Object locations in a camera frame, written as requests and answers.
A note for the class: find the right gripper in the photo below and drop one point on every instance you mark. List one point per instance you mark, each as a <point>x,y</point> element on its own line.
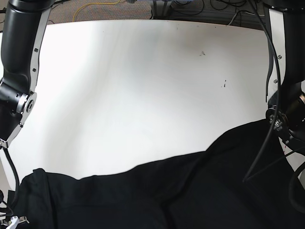
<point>13,222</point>

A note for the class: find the black graphic T-shirt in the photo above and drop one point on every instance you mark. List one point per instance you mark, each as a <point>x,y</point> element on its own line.
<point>203,190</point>

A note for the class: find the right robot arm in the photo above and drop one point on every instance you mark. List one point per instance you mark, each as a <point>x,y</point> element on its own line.
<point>23,31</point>

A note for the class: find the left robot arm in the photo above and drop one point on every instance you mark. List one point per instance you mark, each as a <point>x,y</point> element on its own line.
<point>285,23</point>

